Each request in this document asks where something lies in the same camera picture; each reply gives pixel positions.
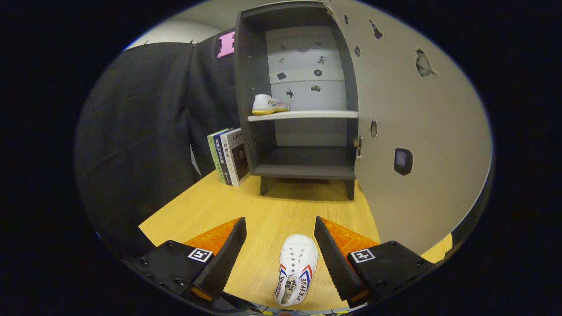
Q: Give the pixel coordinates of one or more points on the grey shoe cabinet door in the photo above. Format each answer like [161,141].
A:
[417,140]

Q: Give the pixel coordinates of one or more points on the blue book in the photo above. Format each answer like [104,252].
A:
[219,158]

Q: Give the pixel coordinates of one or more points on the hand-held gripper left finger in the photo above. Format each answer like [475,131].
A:
[228,259]

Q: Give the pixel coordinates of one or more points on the black backdrop cloth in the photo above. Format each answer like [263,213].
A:
[140,131]

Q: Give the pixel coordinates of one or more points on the white canvas shoe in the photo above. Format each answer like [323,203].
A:
[265,104]
[298,263]

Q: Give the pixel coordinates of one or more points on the white and black book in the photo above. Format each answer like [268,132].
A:
[237,153]

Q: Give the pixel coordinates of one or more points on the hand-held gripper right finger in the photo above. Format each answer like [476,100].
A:
[331,263]

